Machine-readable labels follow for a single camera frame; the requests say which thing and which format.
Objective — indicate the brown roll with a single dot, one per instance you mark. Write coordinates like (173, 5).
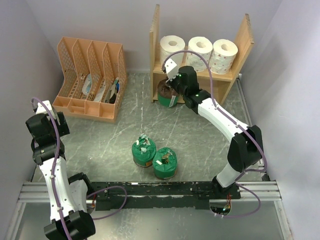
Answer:
(167, 96)

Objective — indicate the aluminium rail frame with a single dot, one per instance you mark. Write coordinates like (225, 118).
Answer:
(259, 214)

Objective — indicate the orange plastic file organizer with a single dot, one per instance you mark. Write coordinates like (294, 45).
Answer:
(102, 60)

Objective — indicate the white roll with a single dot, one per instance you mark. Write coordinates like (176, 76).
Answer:
(170, 44)
(202, 46)
(222, 57)

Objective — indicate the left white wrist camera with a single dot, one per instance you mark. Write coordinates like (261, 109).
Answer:
(43, 108)

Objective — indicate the stationery in organizer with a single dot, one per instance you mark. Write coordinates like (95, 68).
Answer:
(111, 93)

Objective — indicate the wooden two-tier shelf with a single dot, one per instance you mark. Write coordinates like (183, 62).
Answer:
(222, 83)

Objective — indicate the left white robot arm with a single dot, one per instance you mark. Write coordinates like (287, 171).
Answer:
(69, 218)

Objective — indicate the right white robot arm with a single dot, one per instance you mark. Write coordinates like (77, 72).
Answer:
(246, 145)

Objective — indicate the green roll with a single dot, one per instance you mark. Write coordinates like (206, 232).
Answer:
(143, 151)
(165, 163)

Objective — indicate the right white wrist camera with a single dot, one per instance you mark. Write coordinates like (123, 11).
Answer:
(171, 69)

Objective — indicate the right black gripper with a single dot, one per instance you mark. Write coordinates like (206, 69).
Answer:
(171, 83)

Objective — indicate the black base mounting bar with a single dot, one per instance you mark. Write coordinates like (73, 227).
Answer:
(149, 195)

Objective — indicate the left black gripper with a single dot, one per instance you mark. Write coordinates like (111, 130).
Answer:
(62, 128)

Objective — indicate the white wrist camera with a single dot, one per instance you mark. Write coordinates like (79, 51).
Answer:
(43, 108)
(171, 69)

